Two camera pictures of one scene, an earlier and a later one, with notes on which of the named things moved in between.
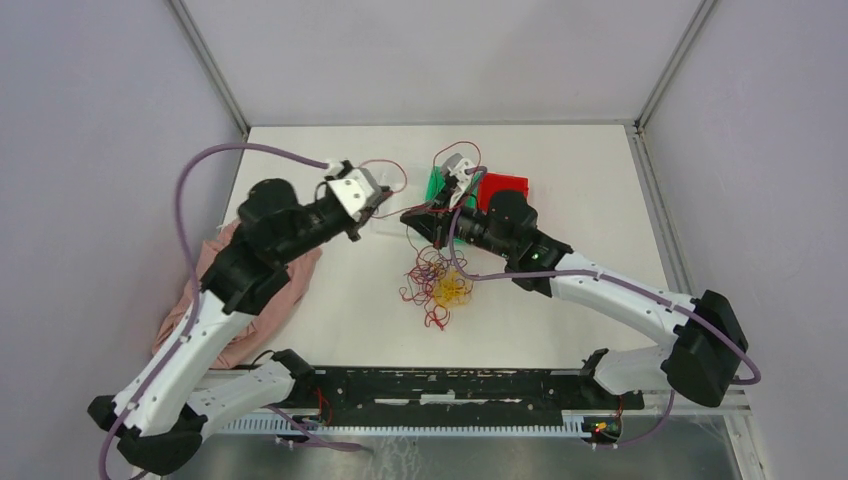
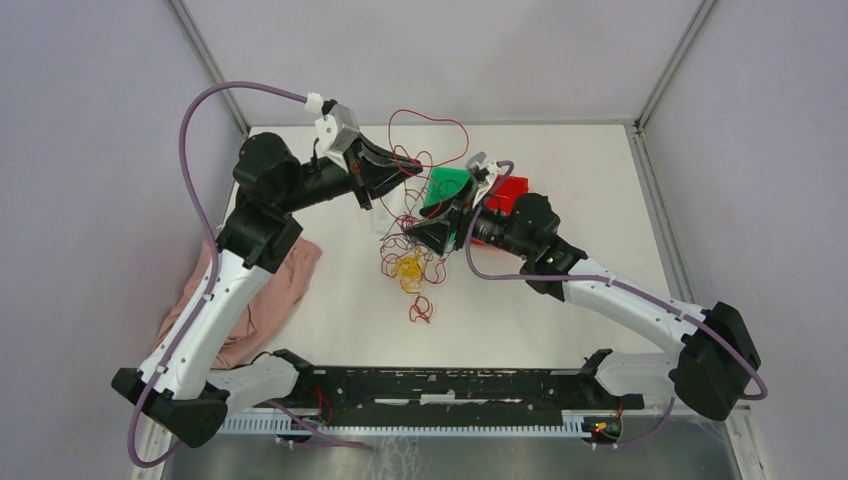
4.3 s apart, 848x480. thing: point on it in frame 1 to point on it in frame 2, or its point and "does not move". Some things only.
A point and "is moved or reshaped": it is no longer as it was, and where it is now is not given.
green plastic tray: [437, 177] does not move
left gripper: [355, 225] to [375, 169]
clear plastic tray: [386, 216] does not move
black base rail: [320, 392] does not move
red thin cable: [429, 273] is moved or reshaped
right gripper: [435, 226] does not move
